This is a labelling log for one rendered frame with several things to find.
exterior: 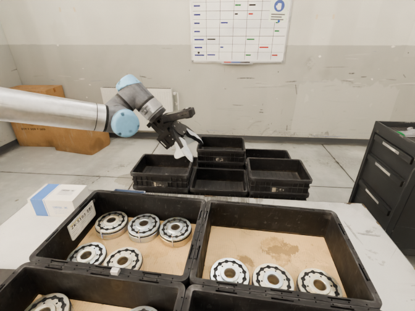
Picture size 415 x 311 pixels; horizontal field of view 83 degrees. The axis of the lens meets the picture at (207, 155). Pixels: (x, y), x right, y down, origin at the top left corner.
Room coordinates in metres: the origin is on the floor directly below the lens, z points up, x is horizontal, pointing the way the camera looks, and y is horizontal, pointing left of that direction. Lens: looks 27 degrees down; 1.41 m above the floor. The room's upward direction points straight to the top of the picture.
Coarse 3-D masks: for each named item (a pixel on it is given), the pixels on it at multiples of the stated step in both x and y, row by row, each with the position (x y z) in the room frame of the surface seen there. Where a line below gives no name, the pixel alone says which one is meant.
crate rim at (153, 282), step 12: (24, 264) 0.38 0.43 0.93; (36, 264) 0.38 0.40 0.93; (48, 264) 0.38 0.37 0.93; (12, 276) 0.35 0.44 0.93; (96, 276) 0.35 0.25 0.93; (108, 276) 0.35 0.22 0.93; (120, 276) 0.35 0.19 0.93; (132, 276) 0.35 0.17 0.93; (0, 288) 0.32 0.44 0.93; (180, 288) 0.32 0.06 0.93; (180, 300) 0.29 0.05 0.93
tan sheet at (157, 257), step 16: (192, 224) 0.62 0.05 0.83; (96, 240) 0.55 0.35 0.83; (112, 240) 0.55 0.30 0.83; (128, 240) 0.55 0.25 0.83; (160, 240) 0.55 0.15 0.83; (144, 256) 0.48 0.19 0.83; (160, 256) 0.48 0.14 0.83; (176, 256) 0.48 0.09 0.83; (160, 272) 0.43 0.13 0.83; (176, 272) 0.43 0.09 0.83
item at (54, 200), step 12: (36, 192) 0.86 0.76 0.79; (48, 192) 0.86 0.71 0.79; (60, 192) 0.86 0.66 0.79; (72, 192) 0.86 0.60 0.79; (84, 192) 0.88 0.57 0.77; (36, 204) 0.81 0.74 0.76; (48, 204) 0.80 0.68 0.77; (60, 204) 0.80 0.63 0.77; (72, 204) 0.80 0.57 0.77; (60, 216) 0.80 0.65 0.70
